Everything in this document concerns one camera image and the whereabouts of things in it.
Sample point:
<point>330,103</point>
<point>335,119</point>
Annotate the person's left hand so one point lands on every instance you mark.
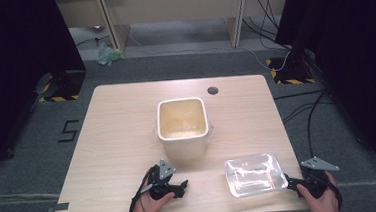
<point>153,207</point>

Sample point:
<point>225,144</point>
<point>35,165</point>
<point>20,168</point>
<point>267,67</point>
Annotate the beige wooden desk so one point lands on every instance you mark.
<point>175,6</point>

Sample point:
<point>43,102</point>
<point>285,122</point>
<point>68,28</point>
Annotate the green plastic bag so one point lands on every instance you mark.
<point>107,54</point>

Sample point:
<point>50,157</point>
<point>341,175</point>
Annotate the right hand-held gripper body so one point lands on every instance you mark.
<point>316,177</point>

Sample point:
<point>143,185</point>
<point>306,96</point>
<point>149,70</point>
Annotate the person's right hand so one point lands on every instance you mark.
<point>320,205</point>

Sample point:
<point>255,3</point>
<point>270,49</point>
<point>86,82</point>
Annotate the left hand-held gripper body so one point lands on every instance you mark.
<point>163,184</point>

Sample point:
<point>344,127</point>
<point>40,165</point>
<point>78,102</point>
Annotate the clear plastic tray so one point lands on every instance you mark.
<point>252,175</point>

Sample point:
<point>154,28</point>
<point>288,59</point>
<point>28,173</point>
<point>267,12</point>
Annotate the black curtain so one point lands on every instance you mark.
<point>356,57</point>
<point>16,71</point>

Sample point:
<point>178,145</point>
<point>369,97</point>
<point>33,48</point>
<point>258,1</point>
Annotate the black stand base striped tape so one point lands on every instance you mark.
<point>62,84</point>
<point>292,72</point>

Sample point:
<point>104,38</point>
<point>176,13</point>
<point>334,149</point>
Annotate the cream plastic bin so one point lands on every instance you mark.
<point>183,128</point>

